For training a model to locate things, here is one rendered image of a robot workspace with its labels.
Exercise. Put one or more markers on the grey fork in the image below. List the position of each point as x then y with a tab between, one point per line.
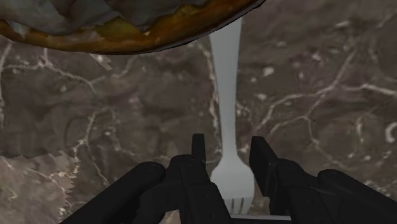
228	93

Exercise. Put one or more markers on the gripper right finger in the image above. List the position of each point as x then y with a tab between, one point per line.
304	192

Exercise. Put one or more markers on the brown rimmed plate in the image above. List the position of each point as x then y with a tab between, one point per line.
124	29

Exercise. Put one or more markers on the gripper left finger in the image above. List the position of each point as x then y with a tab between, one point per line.
186	186

